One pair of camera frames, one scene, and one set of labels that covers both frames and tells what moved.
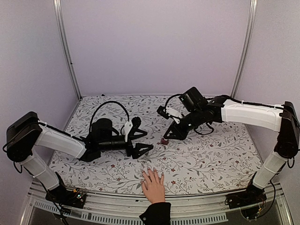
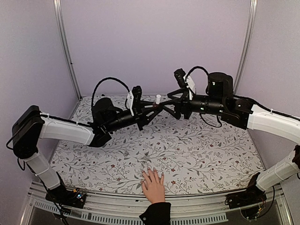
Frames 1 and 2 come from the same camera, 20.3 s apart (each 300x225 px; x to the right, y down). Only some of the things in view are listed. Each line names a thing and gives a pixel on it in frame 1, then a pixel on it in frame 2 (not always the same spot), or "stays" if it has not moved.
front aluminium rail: (196, 210) stays
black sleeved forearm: (157, 213) stays
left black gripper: (135, 152) -> (141, 113)
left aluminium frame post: (64, 44) stays
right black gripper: (177, 135) -> (183, 100)
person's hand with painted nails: (153, 187) stays
